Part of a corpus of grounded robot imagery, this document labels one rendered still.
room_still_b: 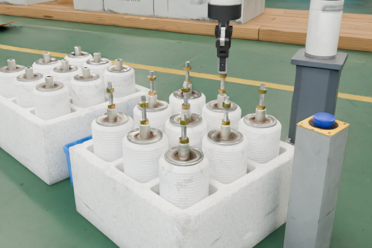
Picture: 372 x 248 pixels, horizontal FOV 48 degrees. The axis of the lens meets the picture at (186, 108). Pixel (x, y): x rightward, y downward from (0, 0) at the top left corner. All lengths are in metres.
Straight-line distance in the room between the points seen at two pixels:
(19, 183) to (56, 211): 0.19
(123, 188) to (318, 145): 0.39
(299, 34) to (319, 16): 1.50
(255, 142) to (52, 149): 0.55
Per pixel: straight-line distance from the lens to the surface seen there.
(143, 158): 0.85
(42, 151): 1.19
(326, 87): 1.30
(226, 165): 0.85
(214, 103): 1.03
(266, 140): 0.93
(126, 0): 3.31
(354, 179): 1.29
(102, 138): 0.94
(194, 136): 0.91
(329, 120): 0.80
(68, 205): 1.14
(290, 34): 2.78
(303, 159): 0.82
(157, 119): 0.99
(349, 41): 2.73
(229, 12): 0.93
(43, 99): 1.18
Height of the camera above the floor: 0.64
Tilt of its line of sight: 22 degrees down
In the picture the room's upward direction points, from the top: straight up
